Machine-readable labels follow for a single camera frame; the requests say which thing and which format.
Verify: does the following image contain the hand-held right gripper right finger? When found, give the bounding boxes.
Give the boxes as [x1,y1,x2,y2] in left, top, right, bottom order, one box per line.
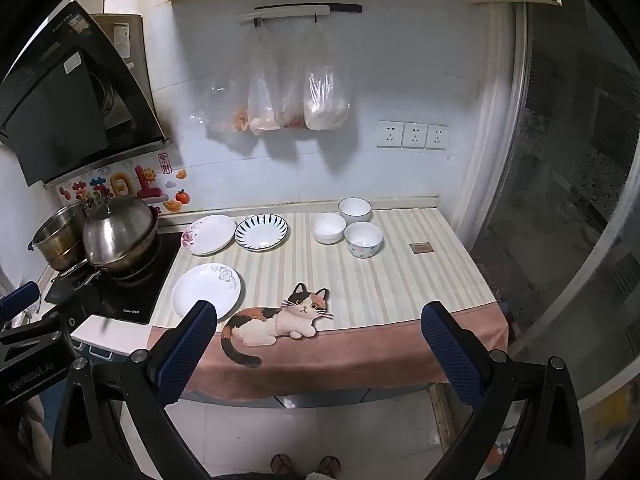
[420,301,588,480]

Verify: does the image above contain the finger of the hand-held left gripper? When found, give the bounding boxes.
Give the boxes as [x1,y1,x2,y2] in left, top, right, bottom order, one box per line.
[42,284,101,333]
[0,281,41,313]

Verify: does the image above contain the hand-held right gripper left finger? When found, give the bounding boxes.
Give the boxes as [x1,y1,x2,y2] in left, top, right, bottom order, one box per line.
[52,300,217,480]

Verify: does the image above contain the white bowl blue pattern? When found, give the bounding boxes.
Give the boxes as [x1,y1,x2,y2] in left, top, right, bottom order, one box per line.
[344,221,384,259]

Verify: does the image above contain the white bowl dark rim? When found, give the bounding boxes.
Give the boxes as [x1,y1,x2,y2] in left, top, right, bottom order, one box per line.
[338,197,372,224]

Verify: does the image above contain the black induction cooktop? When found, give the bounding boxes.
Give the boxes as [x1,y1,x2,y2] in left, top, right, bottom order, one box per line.
[44,232,182,324]

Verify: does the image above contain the steel stockpot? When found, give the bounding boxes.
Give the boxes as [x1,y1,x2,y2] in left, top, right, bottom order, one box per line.
[28,201,88,271]

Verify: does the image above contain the white plate pale flower print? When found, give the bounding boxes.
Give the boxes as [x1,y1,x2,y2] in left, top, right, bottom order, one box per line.
[171,263,242,322]

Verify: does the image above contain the steel wok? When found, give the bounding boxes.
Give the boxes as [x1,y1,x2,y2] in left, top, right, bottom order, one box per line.
[74,212,161,286]

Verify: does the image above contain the steel domed lid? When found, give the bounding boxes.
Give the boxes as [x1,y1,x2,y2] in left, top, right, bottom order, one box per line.
[82,196,155,265]

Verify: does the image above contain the striped tablecloth with cat print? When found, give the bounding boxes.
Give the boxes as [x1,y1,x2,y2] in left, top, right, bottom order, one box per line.
[146,206,510,401]

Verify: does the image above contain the white plate red flower print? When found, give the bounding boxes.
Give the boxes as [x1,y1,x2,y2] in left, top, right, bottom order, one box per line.
[181,214,236,256]

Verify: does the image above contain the white plate dark striped rim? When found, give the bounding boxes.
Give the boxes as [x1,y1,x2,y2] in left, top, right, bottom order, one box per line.
[234,214,289,253]

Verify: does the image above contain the plain white bowl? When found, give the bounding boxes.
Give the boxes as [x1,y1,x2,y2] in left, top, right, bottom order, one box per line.
[312,212,347,245]

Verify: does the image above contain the black range hood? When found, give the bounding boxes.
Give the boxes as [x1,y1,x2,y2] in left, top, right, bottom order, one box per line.
[0,0,173,188]

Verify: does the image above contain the clear plastic bag orange contents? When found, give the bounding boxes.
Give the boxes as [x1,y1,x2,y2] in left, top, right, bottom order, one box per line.
[190,27,251,133]

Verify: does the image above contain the clear plastic bag pale contents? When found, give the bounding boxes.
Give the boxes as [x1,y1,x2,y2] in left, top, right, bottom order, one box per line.
[247,30,282,136]

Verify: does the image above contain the clear plastic bag red contents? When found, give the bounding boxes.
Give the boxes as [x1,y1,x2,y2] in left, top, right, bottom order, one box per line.
[277,25,308,131]

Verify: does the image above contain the clear plastic bag white contents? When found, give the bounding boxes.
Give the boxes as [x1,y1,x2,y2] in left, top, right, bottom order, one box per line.
[303,22,351,132]

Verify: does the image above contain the colourful wall stickers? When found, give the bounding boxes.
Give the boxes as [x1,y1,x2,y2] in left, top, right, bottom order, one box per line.
[57,152,191,216]

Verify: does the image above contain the white wall socket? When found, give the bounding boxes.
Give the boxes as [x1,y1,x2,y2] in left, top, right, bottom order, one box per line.
[402,122,427,150]
[378,120,403,149]
[426,124,450,151]

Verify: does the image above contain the wall hook rail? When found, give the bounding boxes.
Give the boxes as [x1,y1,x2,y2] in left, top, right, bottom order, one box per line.
[237,3,363,26]

